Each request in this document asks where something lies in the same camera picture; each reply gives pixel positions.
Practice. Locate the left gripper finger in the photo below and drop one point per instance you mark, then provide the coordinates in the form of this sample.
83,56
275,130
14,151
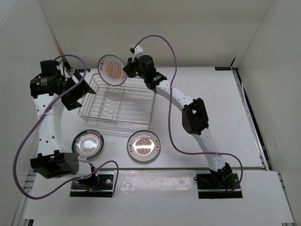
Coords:
83,87
71,105

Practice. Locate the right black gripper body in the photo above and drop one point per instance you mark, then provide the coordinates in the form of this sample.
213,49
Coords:
137,70

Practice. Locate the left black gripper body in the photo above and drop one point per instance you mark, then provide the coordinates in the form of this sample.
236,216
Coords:
75,94

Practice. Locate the orange sunburst plate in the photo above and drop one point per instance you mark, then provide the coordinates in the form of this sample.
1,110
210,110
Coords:
110,69
143,146

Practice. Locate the chrome wire dish rack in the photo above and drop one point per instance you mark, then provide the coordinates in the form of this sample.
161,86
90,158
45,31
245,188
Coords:
128,106

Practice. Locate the green rimmed white plate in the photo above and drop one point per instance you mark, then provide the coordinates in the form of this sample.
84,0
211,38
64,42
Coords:
88,144

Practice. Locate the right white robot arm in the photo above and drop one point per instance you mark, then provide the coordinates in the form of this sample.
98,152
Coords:
194,114

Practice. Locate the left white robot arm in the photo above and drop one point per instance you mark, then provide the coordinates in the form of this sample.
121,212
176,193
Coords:
53,159

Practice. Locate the small dark wall label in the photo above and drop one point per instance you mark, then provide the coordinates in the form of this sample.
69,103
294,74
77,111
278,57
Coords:
223,68

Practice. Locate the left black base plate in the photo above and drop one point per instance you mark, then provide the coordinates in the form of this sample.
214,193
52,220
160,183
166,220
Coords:
103,187

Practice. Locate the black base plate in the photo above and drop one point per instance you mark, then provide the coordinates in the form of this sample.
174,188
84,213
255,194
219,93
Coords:
103,187
208,189

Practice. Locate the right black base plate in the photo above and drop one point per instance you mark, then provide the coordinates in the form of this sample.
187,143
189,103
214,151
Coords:
208,189

